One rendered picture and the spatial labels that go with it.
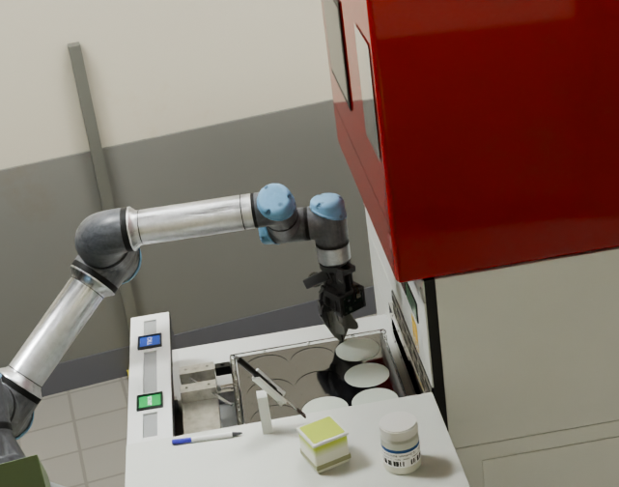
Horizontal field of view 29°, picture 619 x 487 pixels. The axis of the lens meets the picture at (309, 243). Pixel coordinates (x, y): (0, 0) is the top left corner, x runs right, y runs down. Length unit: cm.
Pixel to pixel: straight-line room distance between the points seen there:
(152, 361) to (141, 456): 38
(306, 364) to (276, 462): 46
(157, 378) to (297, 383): 31
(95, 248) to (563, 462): 109
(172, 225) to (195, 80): 177
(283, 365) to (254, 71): 176
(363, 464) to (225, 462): 27
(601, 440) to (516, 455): 18
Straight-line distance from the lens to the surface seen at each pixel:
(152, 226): 256
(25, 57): 418
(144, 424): 255
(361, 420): 242
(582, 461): 267
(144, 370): 273
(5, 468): 246
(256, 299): 461
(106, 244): 258
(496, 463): 261
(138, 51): 422
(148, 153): 431
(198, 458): 239
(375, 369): 270
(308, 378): 270
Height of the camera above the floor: 231
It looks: 25 degrees down
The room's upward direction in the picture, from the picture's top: 8 degrees counter-clockwise
